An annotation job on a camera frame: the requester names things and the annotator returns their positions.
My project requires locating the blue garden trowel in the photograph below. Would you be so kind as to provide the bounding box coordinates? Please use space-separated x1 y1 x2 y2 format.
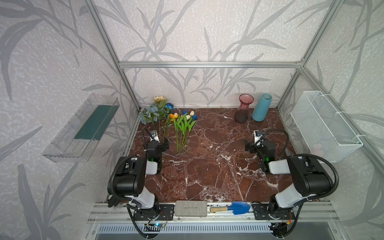
210 201 251 215

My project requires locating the tulip bunch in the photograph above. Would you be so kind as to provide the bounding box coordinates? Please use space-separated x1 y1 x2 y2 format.
169 110 198 154

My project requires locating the teal ceramic vase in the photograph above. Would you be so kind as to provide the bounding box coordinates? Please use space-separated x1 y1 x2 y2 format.
252 94 272 122

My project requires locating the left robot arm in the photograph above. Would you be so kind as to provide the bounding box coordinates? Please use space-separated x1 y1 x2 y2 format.
107 139 169 219

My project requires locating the red glass vase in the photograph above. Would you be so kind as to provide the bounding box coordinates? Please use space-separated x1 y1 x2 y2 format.
234 94 254 124

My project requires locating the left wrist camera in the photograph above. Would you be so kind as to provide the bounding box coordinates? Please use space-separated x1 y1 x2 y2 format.
150 130 160 142

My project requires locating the clear plastic wall shelf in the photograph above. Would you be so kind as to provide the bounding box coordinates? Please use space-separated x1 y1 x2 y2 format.
43 94 120 163

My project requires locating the small circuit board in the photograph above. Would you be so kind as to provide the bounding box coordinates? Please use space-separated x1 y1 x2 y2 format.
146 223 167 232

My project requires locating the teal hydrangea bouquet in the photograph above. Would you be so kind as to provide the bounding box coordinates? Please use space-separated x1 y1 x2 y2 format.
139 96 174 139

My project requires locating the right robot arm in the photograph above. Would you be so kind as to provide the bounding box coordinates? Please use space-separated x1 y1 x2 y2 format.
245 140 340 220

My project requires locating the white wire basket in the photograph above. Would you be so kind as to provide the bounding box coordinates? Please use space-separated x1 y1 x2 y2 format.
291 91 364 163

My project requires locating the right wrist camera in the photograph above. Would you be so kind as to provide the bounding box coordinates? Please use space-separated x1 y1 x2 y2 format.
253 130 263 146

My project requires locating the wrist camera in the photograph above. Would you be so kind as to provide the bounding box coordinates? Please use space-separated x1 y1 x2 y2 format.
253 130 263 146
150 130 160 142

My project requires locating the black work glove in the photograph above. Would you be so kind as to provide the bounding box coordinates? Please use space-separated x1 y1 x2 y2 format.
107 196 121 208

